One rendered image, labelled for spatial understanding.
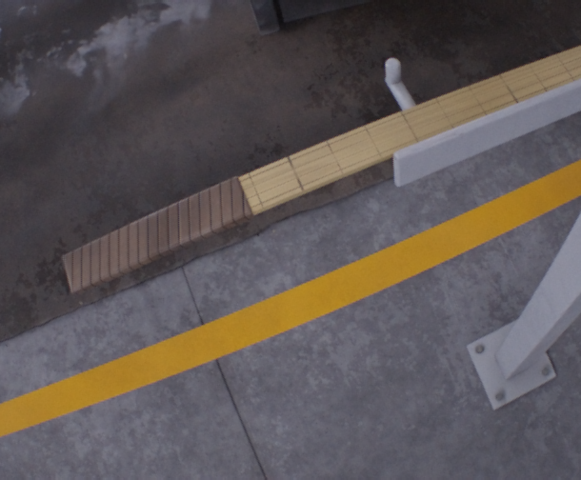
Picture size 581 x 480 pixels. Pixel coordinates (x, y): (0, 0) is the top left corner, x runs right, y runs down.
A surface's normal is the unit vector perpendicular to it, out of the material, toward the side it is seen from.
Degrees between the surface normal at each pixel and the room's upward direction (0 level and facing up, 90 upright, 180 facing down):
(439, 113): 0
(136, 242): 1
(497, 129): 90
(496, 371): 0
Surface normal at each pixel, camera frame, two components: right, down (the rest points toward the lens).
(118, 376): -0.14, -0.36
